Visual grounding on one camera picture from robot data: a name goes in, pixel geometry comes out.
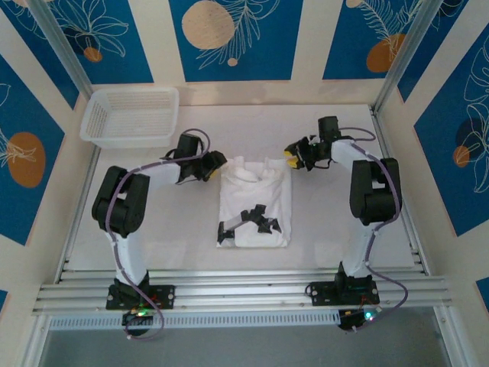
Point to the white plastic basket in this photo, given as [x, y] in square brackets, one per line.
[126, 114]

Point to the right aluminium frame post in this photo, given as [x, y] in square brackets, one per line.
[405, 53]

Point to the left aluminium frame post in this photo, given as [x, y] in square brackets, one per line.
[61, 49]

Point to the aluminium mounting rail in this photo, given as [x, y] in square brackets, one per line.
[237, 292]

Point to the right controller board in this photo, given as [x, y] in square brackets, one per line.
[355, 319]

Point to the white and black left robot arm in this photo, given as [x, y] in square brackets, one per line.
[130, 260]

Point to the white t-shirt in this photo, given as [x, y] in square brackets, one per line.
[256, 199]

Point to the controller board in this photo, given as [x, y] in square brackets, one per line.
[137, 319]
[355, 319]

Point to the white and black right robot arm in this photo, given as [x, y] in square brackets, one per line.
[357, 252]

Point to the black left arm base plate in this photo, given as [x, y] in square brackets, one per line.
[164, 294]

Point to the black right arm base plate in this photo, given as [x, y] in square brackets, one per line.
[321, 292]

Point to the left aluminium table side rail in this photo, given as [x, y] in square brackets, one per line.
[78, 214]

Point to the aluminium frame post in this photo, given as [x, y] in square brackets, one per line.
[61, 49]
[405, 53]

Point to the left controller board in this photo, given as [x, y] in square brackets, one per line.
[137, 319]

